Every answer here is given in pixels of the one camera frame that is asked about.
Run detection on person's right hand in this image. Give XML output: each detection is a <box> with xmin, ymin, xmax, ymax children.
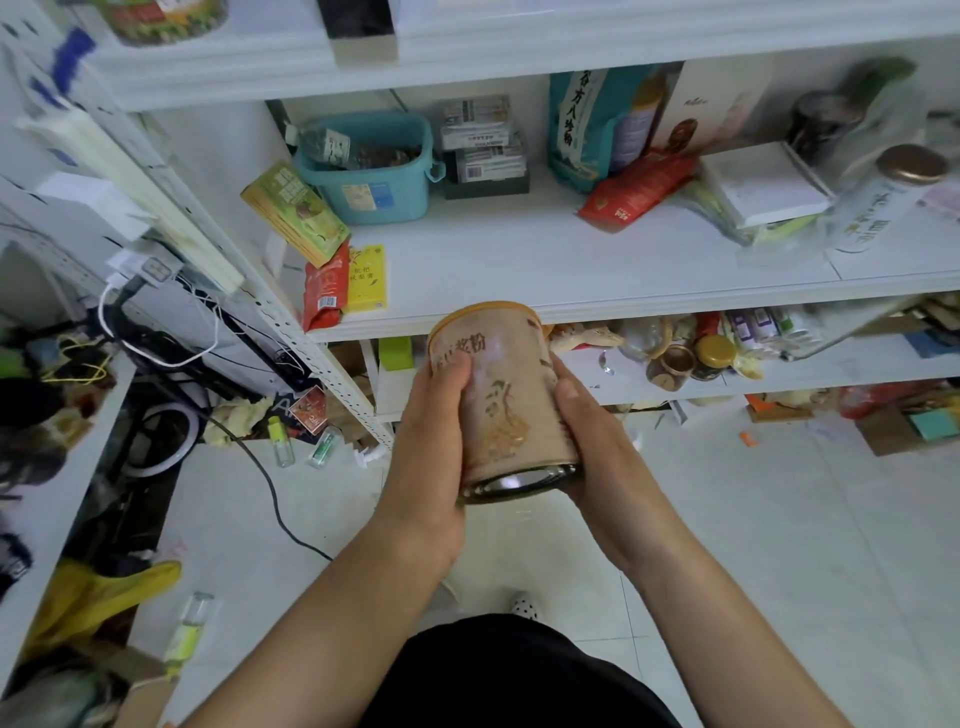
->
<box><xmin>550</xmin><ymin>360</ymin><xmax>677</xmax><ymax>579</ymax></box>

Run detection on person's left hand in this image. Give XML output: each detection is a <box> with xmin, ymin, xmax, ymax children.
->
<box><xmin>367</xmin><ymin>352</ymin><xmax>474</xmax><ymax>564</ymax></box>

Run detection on beige canister orange lid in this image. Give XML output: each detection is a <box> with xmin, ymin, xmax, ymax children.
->
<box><xmin>427</xmin><ymin>301</ymin><xmax>582</xmax><ymax>506</ymax></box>

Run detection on white metal shelving unit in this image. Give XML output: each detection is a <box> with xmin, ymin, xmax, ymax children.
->
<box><xmin>0</xmin><ymin>0</ymin><xmax>960</xmax><ymax>444</ymax></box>

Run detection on clear green label nut jar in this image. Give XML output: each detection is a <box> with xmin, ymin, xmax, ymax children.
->
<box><xmin>93</xmin><ymin>0</ymin><xmax>230</xmax><ymax>47</ymax></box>

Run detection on person's right forearm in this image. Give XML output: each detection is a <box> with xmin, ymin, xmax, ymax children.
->
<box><xmin>622</xmin><ymin>525</ymin><xmax>857</xmax><ymax>728</ymax></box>

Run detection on person's left forearm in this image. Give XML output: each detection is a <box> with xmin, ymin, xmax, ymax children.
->
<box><xmin>187</xmin><ymin>517</ymin><xmax>459</xmax><ymax>728</ymax></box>

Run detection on person's black clothing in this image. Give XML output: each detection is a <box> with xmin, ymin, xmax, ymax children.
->
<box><xmin>357</xmin><ymin>613</ymin><xmax>684</xmax><ymax>728</ymax></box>

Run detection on white flat box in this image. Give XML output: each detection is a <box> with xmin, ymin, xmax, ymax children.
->
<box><xmin>697</xmin><ymin>141</ymin><xmax>834</xmax><ymax>230</ymax></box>

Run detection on white box brown print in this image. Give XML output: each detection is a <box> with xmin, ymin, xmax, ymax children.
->
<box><xmin>645</xmin><ymin>57</ymin><xmax>774</xmax><ymax>159</ymax></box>

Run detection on tall black and yellow box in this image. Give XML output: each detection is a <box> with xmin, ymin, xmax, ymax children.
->
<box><xmin>315</xmin><ymin>0</ymin><xmax>396</xmax><ymax>39</ymax></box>

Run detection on yellow tag packet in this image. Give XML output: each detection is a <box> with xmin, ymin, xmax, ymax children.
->
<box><xmin>346</xmin><ymin>244</ymin><xmax>389</xmax><ymax>314</ymax></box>

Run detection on red snack packet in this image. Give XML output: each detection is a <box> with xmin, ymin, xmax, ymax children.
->
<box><xmin>301</xmin><ymin>240</ymin><xmax>351</xmax><ymax>332</ymax></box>

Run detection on small clear bottle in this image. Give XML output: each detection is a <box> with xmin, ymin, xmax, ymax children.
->
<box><xmin>162</xmin><ymin>591</ymin><xmax>219</xmax><ymax>669</ymax></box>

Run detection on brown carton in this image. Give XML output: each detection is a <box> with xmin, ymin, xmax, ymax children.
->
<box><xmin>855</xmin><ymin>387</ymin><xmax>960</xmax><ymax>456</ymax></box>

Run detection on green snack packet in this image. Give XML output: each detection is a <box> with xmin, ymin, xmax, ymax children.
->
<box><xmin>240</xmin><ymin>159</ymin><xmax>351</xmax><ymax>269</ymax></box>

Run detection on red pouch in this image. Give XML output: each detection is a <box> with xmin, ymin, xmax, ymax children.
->
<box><xmin>577</xmin><ymin>150</ymin><xmax>699</xmax><ymax>233</ymax></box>

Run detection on teal plastic basket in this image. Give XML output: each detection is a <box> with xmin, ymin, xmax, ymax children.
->
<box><xmin>292</xmin><ymin>112</ymin><xmax>449</xmax><ymax>227</ymax></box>

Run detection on small black grey boxes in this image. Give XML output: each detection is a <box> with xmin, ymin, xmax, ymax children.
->
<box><xmin>439</xmin><ymin>94</ymin><xmax>531</xmax><ymax>200</ymax></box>

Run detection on yellow plastic bag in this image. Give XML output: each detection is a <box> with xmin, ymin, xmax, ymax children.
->
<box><xmin>22</xmin><ymin>558</ymin><xmax>185</xmax><ymax>654</ymax></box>

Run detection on teal pouch bag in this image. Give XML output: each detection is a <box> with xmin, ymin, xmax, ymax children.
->
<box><xmin>547</xmin><ymin>66</ymin><xmax>669</xmax><ymax>194</ymax></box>

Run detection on white power strip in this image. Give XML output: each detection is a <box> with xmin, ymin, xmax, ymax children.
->
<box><xmin>18</xmin><ymin>105</ymin><xmax>249</xmax><ymax>294</ymax></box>

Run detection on dark jar with lid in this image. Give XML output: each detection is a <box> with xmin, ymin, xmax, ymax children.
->
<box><xmin>784</xmin><ymin>90</ymin><xmax>864</xmax><ymax>164</ymax></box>

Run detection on white power adapter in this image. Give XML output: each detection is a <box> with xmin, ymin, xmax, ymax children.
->
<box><xmin>33</xmin><ymin>171</ymin><xmax>152</xmax><ymax>242</ymax></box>

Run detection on blue tape strip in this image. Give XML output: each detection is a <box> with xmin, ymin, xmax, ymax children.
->
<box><xmin>49</xmin><ymin>27</ymin><xmax>99</xmax><ymax>92</ymax></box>

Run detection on white ring light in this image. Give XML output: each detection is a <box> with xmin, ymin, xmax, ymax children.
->
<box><xmin>120</xmin><ymin>402</ymin><xmax>201</xmax><ymax>479</ymax></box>

